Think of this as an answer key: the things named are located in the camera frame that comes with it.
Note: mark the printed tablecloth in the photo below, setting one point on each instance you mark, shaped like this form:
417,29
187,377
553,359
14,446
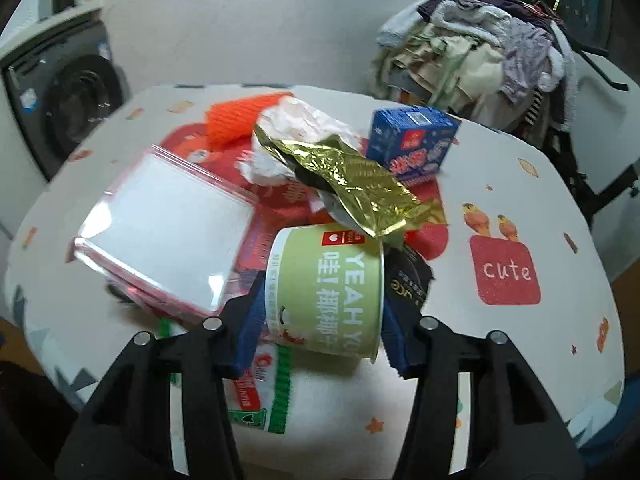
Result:
500,175

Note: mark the orange foam net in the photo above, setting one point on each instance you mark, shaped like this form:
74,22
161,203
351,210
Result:
230,120

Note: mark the white crumpled plastic bag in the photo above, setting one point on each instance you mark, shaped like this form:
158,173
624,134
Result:
300,120

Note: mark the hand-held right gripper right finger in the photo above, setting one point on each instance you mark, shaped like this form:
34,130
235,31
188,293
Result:
395,340

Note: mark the clear zip bag red edge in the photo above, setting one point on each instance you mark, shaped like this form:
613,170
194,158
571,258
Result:
165,225

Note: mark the gold foil wrapper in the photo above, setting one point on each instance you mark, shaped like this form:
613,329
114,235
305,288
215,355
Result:
350,175

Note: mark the blue carton box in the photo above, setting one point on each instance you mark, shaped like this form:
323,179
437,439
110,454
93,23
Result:
415,145

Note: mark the black tissue packet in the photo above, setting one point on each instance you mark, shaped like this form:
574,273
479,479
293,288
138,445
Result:
407,280

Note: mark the grey washing machine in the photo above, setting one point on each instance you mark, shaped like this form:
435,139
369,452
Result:
75,95

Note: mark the pile of clothes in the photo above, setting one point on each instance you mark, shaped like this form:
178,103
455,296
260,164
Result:
475,60

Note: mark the white green plastic wrapper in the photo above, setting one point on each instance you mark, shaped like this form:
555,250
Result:
265,390

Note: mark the black folding rack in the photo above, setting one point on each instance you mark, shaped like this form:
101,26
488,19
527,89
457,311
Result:
582,180

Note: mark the green paper cup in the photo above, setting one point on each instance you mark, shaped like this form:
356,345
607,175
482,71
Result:
325,300

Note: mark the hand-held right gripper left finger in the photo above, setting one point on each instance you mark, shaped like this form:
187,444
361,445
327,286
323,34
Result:
250,327

